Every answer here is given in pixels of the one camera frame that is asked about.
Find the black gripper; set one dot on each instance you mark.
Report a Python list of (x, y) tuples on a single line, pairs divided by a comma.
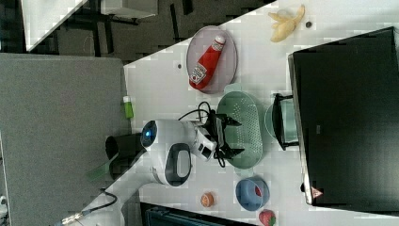
[(216, 125)]

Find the mint green oval strainer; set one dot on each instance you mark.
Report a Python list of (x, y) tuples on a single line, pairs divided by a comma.
[(246, 109)]

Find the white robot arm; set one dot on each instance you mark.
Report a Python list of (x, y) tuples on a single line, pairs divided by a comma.
[(168, 148)]

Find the mint green mug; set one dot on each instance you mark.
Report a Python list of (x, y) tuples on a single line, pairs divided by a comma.
[(288, 120)]

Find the red toy in bowl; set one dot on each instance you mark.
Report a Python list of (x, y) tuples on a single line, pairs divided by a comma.
[(258, 192)]

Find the blue bowl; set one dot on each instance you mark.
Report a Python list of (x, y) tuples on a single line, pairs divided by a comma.
[(245, 193)]

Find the orange toy fruit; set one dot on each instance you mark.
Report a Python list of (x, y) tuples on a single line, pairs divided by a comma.
[(207, 199)]

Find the red ketchup bottle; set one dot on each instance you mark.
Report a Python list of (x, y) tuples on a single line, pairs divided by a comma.
[(207, 63)]

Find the grey round plate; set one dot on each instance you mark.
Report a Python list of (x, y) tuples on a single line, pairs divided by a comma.
[(227, 64)]

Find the red toy strawberry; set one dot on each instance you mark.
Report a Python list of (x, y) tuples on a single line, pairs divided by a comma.
[(267, 218)]

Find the green bottle white cap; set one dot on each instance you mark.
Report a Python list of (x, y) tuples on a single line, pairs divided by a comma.
[(128, 107)]

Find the dark teal crate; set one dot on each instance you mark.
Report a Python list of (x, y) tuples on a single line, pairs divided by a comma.
[(157, 216)]

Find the small black cup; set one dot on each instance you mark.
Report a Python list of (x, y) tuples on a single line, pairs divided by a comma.
[(119, 166)]

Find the black toaster oven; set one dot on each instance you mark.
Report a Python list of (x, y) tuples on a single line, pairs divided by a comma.
[(346, 104)]

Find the peeled toy banana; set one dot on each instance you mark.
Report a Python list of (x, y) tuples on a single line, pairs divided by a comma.
[(284, 25)]

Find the green slotted spatula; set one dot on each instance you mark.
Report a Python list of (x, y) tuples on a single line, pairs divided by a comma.
[(101, 171)]

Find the white side table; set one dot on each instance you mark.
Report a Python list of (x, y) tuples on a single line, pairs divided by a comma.
[(42, 17)]

